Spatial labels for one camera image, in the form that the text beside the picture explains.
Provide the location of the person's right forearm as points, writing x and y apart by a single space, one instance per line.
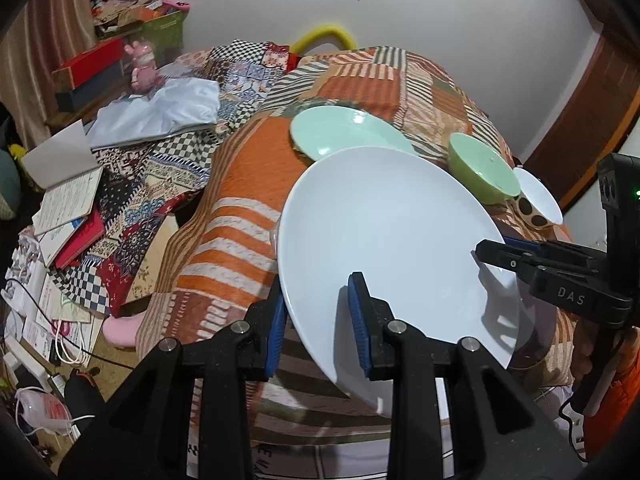
625 385

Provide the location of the wooden door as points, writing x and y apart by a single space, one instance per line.
600 85

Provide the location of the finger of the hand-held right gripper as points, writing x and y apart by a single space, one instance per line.
505 257
522 244

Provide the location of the red book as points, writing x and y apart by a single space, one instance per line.
80 240

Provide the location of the striped brown curtain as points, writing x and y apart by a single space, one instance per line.
35 35

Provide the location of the dark grey box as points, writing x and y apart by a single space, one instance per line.
90 92

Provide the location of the pink plush toy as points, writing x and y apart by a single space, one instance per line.
145 75

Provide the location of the mint green plate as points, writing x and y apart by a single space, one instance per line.
345 130

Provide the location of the orange striped patchwork blanket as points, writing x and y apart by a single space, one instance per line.
250 160

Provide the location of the large white plate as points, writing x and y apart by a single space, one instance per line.
390 220

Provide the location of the grey-blue cushion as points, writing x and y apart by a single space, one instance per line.
6 185

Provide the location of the pale blue cloth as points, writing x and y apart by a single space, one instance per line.
160 105

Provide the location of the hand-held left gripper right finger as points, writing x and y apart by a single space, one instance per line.
359 320

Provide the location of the red box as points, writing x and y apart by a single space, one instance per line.
90 60

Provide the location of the white plastic bag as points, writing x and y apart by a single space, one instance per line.
42 407

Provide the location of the open notebook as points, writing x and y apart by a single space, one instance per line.
70 195

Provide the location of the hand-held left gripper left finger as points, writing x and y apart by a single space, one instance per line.
276 332

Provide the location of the green bowl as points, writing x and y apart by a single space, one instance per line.
480 165

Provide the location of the green box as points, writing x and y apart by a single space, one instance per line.
165 30

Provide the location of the checkered patchwork quilt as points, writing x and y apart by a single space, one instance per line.
150 175

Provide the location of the white power strip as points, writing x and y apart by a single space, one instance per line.
25 360

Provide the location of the person's right hand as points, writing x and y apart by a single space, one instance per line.
582 350

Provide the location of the white bowl with brown dots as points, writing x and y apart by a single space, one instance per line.
537 192

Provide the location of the yellow foam tube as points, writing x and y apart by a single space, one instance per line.
325 27

